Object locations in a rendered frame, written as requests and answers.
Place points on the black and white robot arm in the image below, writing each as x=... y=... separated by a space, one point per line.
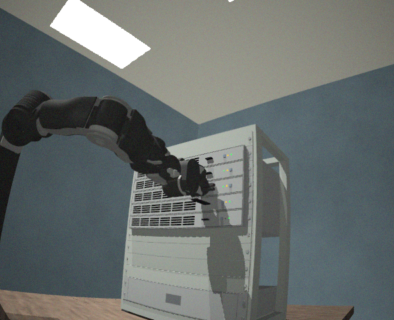
x=101 y=120

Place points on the white server rack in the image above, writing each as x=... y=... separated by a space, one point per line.
x=226 y=224

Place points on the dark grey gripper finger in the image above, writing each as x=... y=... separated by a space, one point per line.
x=202 y=178
x=202 y=191

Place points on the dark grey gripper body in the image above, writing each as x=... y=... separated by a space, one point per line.
x=188 y=181

